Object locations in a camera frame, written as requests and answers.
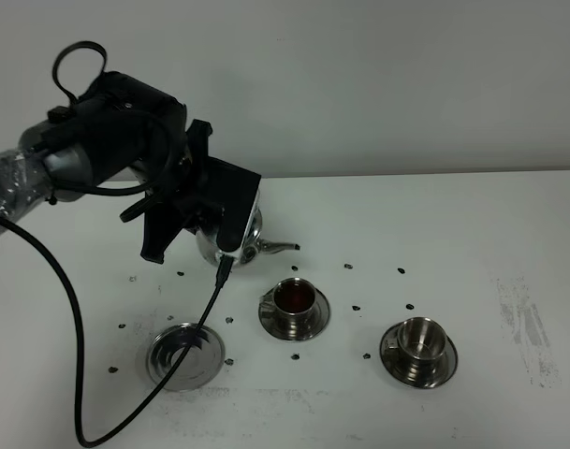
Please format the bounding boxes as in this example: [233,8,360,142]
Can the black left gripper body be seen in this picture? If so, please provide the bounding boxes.
[119,119,262,263]

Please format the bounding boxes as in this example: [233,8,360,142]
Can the stainless steel teapot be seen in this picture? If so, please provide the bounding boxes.
[196,209,300,268]

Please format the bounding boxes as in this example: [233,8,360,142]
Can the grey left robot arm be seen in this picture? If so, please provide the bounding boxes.
[0,72,260,264]

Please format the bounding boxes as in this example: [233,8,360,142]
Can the steel teapot saucer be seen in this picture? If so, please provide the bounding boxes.
[145,323,226,392]

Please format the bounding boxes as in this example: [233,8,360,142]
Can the left steel teacup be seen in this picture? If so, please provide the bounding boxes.
[259,277,317,316]

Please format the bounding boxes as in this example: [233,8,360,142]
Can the steel teacup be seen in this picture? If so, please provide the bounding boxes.
[394,317,447,363]
[259,277,317,316]

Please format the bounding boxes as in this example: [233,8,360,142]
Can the left steel cup saucer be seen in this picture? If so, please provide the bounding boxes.
[258,289,330,341]

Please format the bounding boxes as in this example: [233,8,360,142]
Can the steel cup saucer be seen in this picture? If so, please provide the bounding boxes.
[258,289,330,341]
[379,322,459,389]

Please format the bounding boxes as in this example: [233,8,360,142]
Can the right steel cup saucer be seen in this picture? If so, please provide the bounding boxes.
[379,322,459,389]

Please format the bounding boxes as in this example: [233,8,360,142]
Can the right steel teacup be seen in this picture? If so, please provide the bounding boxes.
[394,317,447,363]

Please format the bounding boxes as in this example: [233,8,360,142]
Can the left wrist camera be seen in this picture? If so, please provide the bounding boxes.
[214,189,259,262]

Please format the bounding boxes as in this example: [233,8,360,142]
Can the black left camera cable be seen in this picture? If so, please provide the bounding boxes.
[0,210,233,449]

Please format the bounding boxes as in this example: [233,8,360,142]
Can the thin black looped cable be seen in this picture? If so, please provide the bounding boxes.
[51,40,109,107]

